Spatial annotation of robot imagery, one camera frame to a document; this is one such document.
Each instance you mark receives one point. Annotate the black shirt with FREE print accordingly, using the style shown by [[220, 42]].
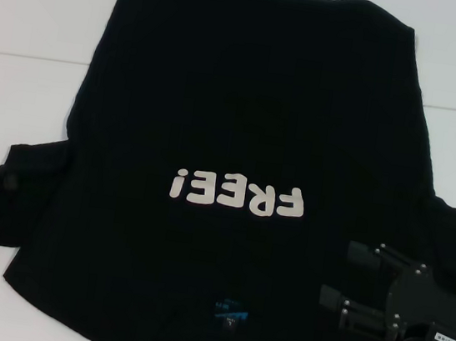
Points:
[[262, 99]]

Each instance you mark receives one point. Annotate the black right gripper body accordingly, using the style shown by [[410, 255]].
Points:
[[421, 301]]

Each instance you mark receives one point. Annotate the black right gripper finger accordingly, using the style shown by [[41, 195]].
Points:
[[356, 313], [376, 257]]

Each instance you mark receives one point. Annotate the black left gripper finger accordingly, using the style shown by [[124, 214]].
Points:
[[8, 180]]

